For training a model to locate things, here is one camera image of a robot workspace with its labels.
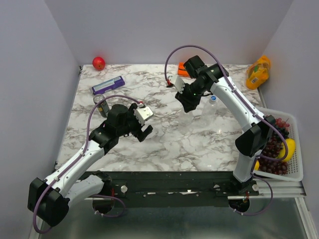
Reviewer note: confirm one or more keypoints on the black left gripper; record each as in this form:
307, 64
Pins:
131, 114

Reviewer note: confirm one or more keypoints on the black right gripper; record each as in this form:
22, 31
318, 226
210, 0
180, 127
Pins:
188, 105

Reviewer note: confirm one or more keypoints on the clear plastic bottle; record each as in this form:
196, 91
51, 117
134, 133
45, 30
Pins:
185, 119
208, 112

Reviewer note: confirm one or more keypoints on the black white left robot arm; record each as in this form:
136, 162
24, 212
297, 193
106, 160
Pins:
51, 198

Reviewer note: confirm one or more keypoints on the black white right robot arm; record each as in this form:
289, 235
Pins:
257, 128

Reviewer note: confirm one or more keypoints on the orange razor box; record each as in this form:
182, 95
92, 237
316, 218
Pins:
181, 71

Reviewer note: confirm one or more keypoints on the black drink can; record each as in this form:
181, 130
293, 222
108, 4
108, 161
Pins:
102, 107

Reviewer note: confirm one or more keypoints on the purple white flat box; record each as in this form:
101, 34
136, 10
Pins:
108, 85

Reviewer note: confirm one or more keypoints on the orange snack bag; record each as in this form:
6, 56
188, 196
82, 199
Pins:
258, 73

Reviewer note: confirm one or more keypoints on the red apple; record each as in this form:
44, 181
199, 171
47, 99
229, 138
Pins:
98, 63

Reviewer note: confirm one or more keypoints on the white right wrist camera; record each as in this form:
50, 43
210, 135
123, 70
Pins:
177, 82

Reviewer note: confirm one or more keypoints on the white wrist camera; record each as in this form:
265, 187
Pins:
143, 114
177, 82

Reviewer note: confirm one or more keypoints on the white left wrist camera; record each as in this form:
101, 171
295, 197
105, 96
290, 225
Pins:
143, 114

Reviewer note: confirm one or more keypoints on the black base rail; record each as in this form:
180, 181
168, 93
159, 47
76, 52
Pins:
174, 189

